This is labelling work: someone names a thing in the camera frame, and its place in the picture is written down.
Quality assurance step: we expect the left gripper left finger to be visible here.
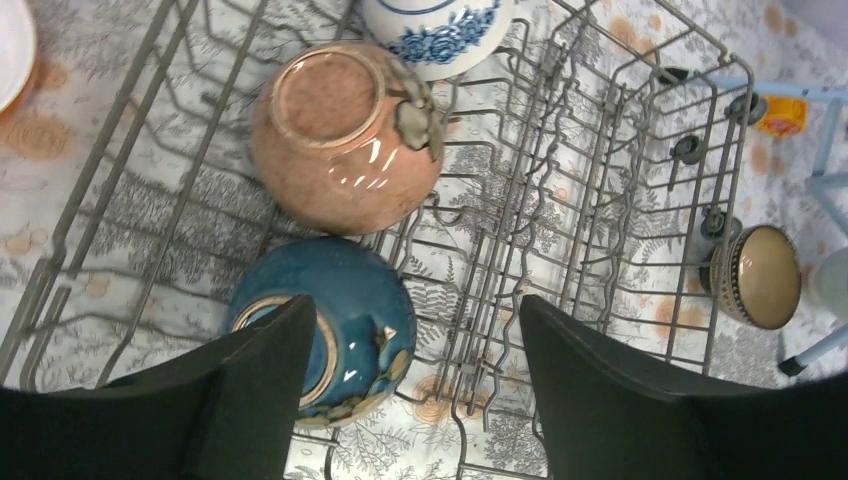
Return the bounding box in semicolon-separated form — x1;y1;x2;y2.
1;295;317;479

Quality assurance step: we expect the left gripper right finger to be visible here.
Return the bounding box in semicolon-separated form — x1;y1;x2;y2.
519;295;847;479

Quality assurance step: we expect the dark blue bowl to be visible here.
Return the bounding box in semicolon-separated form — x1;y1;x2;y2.
221;236;417;429

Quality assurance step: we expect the black patterned bowl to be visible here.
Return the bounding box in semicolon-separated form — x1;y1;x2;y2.
699;224;802;330

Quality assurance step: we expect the grey wire dish rack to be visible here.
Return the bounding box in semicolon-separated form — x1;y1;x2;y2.
1;1;752;479

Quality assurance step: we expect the pale green bowl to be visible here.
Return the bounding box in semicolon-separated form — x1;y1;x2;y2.
809;247;847;321

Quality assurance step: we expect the brown floral bowl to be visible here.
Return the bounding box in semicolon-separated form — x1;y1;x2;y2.
251;41;445;236

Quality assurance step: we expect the orange bowl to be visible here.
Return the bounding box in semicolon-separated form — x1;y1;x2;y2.
1;0;39;114

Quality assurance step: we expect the blue music stand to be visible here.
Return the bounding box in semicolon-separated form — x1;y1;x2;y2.
658;67;847;377

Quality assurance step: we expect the orange butterfly toy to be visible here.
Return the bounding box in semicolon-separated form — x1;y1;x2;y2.
755;95;808;137

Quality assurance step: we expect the white blue floral bowl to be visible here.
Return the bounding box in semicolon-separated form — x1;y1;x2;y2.
359;0;516;81

